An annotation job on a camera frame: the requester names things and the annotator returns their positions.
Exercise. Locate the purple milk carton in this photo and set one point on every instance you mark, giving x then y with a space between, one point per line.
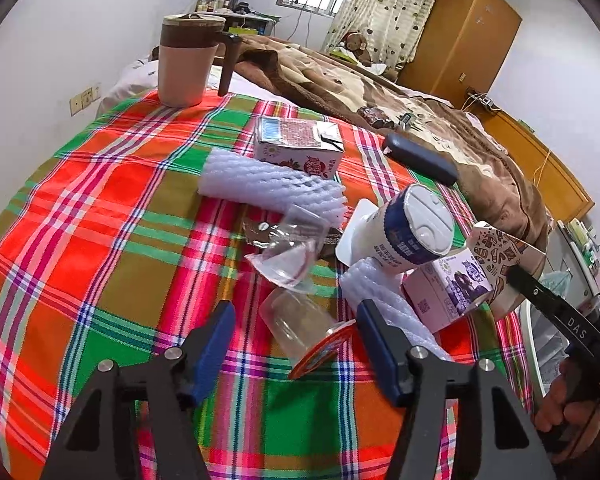
440 300

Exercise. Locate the brown teddy bear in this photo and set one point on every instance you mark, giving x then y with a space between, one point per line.
356 42

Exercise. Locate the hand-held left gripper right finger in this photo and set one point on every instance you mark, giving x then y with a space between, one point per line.
375 345

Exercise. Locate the wall socket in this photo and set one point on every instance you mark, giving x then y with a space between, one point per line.
82 100

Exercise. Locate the brown printed paper box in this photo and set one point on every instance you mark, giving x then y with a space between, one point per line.
500 250

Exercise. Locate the heart print curtain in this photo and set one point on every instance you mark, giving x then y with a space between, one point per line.
390 5

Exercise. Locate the short white foam net sleeve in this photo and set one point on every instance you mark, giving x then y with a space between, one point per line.
365 280

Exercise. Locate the red milk carton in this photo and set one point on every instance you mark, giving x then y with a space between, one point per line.
290 135

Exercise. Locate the long white foam net sleeve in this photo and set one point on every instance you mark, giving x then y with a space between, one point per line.
260 185

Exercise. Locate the clear plastic cup orange lid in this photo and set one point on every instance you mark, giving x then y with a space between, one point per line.
300 325

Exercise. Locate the grey nightstand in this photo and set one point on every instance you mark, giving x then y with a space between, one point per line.
575 265

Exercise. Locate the wooden headboard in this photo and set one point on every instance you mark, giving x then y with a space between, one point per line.
530 155

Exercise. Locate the dark snack packet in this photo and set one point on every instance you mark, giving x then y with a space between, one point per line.
375 116

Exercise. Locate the white cluttered desk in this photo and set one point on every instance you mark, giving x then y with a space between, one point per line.
250 21

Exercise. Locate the wooden wardrobe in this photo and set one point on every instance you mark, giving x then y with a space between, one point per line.
460 40

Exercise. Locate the pile of small boxes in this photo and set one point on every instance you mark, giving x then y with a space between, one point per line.
587 240

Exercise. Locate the beige mug with brown lid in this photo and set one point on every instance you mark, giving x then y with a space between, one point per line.
185 70

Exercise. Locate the brown fleece blanket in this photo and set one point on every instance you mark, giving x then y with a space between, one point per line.
380 95

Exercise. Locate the brown snack wrapper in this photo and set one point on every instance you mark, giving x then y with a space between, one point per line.
254 234

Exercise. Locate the colourful plaid cloth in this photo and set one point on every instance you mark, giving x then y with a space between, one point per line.
105 210

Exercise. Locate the person's right hand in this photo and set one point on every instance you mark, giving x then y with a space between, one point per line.
555 400

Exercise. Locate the black glasses case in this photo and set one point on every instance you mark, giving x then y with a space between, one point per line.
420 157

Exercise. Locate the white and blue yogurt cup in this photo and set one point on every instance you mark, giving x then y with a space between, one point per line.
410 240

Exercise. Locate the white bed sheet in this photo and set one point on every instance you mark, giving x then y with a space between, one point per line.
130 80

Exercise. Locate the white power strip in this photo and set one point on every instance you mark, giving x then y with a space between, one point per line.
482 98

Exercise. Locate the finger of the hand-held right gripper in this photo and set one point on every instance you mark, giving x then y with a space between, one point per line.
545 300

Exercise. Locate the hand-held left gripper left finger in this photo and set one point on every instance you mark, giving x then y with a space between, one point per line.
212 350

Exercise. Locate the small green box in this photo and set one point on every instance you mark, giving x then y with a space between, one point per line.
405 119

